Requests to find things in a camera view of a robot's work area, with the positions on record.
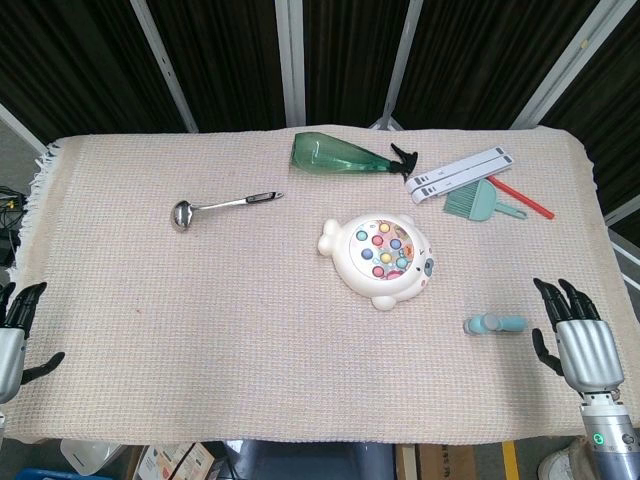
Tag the cream seal whack-a-mole toy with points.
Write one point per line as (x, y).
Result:
(350, 260)

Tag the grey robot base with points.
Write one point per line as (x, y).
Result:
(310, 462)

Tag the red stick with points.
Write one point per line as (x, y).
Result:
(525, 200)

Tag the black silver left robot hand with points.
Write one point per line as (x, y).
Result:
(11, 360)

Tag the white plastic container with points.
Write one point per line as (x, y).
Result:
(90, 456)

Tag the printed cardboard box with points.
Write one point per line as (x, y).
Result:
(170, 462)

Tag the brown cardboard box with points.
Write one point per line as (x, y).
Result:
(440, 462)

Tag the white metal frame post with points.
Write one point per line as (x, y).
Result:
(291, 60)
(400, 60)
(167, 70)
(565, 65)
(20, 127)

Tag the blue plastic box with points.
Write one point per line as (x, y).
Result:
(45, 475)

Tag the teal small brush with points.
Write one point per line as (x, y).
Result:
(457, 204)

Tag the beige woven tablecloth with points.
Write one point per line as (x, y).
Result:
(200, 325)

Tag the teal small dustpan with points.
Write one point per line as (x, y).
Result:
(484, 200)

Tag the green spray bottle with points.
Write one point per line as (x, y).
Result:
(325, 154)

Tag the teal grey toy hammer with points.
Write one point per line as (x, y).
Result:
(482, 325)

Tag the black pleated curtain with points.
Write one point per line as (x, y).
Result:
(225, 60)

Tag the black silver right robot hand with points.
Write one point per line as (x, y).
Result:
(587, 352)

